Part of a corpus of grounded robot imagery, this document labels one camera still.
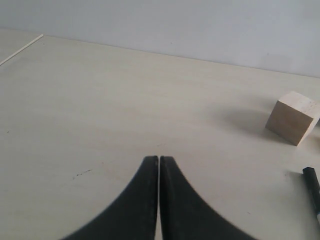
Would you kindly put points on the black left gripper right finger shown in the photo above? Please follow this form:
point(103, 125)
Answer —
point(184, 215)

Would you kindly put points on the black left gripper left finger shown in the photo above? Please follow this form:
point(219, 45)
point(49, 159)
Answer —
point(133, 214)

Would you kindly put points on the black white marker pen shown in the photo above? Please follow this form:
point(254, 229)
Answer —
point(313, 187)

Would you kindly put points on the light wooden cube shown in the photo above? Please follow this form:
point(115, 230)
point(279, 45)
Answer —
point(293, 117)

